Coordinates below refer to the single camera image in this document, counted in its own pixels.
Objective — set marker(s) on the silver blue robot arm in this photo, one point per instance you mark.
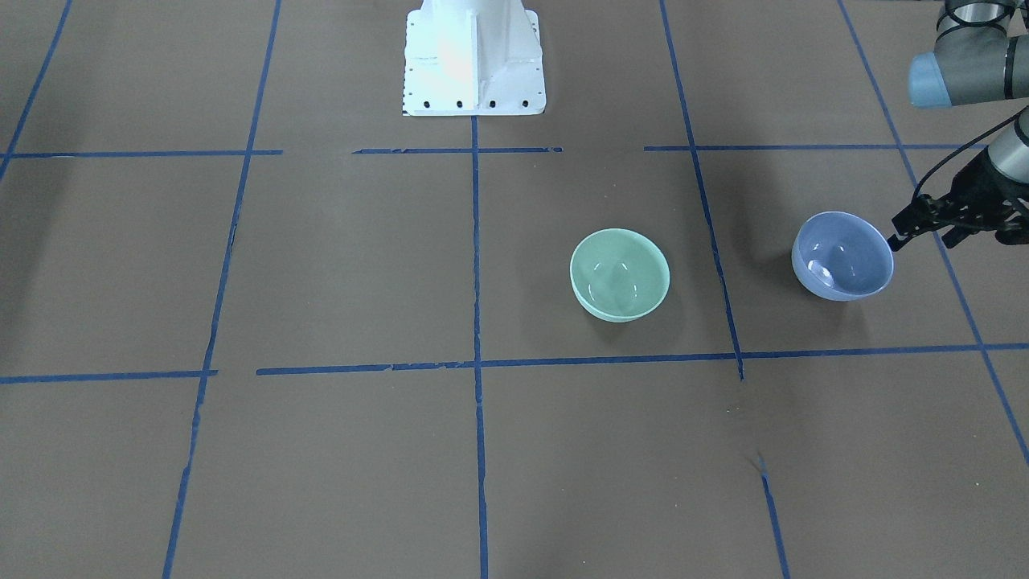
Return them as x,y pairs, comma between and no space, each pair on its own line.
974,60

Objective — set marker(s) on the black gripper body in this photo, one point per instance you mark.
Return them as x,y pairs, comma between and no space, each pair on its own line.
975,183

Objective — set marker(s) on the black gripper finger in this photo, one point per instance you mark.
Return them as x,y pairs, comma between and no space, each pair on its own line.
919,217

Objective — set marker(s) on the white pillar with base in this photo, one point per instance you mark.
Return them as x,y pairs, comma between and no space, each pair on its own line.
473,58

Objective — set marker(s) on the green bowl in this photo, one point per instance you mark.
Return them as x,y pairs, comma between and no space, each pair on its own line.
618,275

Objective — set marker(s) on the blue bowl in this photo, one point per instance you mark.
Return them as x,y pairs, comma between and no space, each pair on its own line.
841,258

